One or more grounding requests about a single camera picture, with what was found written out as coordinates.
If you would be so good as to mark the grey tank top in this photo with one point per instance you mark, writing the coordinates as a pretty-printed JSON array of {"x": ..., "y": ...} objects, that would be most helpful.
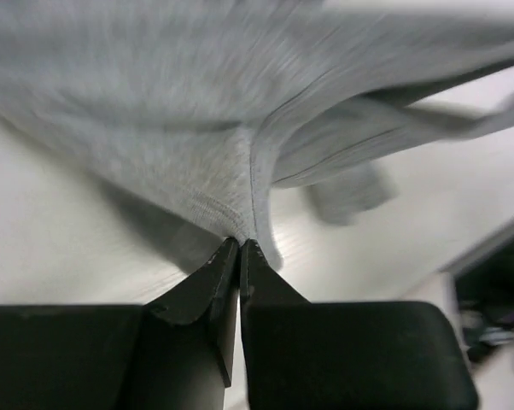
[{"x": 201, "y": 107}]

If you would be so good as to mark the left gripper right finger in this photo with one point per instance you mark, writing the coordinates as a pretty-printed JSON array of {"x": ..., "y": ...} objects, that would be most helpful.
[{"x": 345, "y": 355}]

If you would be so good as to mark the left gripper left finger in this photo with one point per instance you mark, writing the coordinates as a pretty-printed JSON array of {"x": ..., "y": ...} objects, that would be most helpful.
[{"x": 188, "y": 337}]

